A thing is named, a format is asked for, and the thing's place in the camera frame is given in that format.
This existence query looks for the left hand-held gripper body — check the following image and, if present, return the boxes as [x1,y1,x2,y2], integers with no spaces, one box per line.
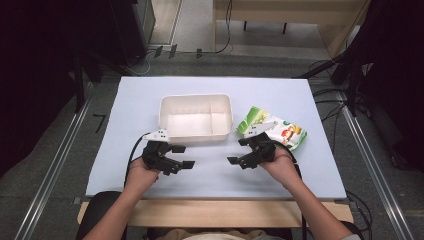
[142,129,184,177]

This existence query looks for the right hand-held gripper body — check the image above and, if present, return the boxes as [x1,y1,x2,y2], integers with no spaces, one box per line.
[238,120,280,170]

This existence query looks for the green snack bag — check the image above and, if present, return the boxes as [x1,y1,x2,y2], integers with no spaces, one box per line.
[236,106,308,152]

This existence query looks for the white divided plastic container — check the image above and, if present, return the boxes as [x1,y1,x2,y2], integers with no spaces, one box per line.
[158,93,234,143]

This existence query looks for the person's left hand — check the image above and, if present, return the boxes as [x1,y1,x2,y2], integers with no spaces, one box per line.
[124,157,162,192]

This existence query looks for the person's right hand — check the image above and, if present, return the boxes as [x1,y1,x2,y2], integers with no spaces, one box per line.
[259,148,302,190]

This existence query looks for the person's beige clothing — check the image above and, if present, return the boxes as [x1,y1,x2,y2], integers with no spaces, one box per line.
[155,228,292,240]

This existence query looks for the black stand leg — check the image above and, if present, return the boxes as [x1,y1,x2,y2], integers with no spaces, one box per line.
[292,54,355,81]

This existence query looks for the dark cabinet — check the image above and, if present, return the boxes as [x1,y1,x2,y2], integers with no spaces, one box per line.
[109,0,157,67]

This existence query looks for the light wooden furniture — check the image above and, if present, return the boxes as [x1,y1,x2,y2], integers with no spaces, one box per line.
[213,0,372,58]

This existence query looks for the black curtain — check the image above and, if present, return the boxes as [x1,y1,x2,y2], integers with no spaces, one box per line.
[0,0,116,179]
[343,0,424,173]

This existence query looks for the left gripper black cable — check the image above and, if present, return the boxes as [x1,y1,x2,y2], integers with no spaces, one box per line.
[123,132,152,188]

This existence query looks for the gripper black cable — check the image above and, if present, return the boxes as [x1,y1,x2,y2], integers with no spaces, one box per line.
[123,132,152,188]
[273,140,308,240]

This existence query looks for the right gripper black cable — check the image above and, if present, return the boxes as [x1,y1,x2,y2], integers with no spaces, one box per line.
[273,140,308,240]

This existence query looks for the wooden table frame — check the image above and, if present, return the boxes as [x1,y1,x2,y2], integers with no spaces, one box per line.
[77,198,354,229]

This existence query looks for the black floor cables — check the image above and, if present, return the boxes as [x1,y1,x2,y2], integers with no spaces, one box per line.
[311,59,349,123]

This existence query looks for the white floor cable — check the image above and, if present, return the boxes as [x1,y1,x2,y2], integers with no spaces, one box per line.
[124,49,153,77]

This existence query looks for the metal floor rail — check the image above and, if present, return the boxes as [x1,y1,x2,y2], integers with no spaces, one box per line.
[13,82,96,240]
[334,89,416,240]

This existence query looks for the black hanging cable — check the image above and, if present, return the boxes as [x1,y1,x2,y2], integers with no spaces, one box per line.
[214,0,234,55]

